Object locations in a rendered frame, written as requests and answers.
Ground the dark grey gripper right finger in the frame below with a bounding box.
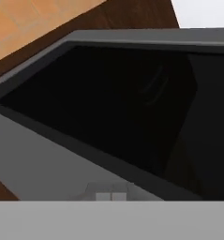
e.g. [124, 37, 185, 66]
[111, 182, 164, 202]

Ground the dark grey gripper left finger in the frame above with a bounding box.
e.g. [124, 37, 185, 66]
[68, 182, 112, 202]

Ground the black glass microwave door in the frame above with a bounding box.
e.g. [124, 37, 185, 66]
[0, 28, 224, 202]

